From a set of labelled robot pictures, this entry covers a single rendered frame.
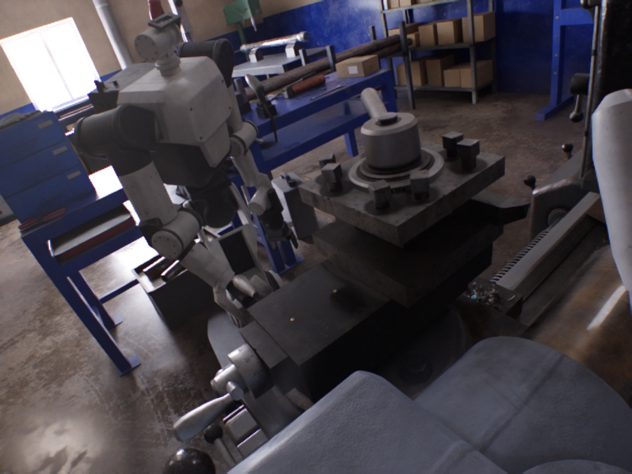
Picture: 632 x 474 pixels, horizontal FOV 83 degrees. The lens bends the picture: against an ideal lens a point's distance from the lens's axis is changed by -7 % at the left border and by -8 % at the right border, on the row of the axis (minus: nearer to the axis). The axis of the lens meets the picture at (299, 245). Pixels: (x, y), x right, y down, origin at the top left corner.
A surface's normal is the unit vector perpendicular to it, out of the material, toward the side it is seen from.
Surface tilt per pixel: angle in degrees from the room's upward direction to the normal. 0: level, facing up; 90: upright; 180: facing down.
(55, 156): 90
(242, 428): 0
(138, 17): 90
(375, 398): 0
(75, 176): 90
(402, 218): 0
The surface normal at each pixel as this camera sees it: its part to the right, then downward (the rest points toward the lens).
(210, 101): 0.94, 0.13
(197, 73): 0.56, -0.41
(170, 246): -0.23, 0.56
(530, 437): -0.07, -0.71
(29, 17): 0.56, 0.32
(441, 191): -0.26, -0.81
